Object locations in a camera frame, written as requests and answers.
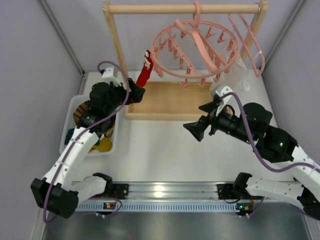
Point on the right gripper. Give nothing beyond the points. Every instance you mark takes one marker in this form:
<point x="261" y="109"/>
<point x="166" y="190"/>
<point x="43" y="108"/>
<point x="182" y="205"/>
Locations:
<point x="210" y="122"/>

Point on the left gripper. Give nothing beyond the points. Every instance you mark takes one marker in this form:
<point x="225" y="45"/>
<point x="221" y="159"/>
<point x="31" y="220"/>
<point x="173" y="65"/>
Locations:
<point x="128" y="90"/>

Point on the red sock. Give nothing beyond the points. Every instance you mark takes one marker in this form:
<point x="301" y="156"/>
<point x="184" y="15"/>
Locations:
<point x="146" y="69"/>

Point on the teal sock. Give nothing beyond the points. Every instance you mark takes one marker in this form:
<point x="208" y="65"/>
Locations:
<point x="68" y="135"/>

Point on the pink round clip hanger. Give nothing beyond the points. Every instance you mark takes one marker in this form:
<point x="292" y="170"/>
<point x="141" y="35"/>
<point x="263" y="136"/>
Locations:
<point x="194" y="49"/>

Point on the brown striped sock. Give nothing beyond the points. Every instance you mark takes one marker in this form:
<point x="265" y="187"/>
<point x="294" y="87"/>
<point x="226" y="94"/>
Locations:
<point x="80" y="110"/>

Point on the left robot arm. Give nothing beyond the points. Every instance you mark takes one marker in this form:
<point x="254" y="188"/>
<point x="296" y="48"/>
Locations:
<point x="75" y="155"/>

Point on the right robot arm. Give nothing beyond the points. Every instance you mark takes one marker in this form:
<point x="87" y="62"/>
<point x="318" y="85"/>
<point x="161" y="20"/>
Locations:
<point x="274" y="146"/>

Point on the wooden clothes rack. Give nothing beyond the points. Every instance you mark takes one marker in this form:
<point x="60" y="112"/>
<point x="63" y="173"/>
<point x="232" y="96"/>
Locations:
<point x="167" y="99"/>

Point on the white plastic basket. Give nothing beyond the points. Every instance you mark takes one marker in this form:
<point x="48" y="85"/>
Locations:
<point x="69" y="123"/>

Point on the yellow sock in basket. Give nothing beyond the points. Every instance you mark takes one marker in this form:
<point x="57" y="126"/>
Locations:
<point x="102" y="146"/>

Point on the white sheer garment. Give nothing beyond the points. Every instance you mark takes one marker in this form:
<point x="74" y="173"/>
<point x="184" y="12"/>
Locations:
<point x="237" y="78"/>

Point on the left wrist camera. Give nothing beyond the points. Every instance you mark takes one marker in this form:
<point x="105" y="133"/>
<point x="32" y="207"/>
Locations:
<point x="109" y="76"/>

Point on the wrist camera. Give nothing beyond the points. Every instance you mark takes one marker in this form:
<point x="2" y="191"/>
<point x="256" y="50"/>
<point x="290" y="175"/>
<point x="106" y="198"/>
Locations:
<point x="109" y="76"/>
<point x="219" y="95"/>

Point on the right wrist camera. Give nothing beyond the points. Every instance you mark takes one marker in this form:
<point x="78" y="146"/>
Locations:
<point x="219" y="95"/>

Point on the aluminium mounting rail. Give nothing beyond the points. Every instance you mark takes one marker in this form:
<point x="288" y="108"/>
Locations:
<point x="175" y="197"/>

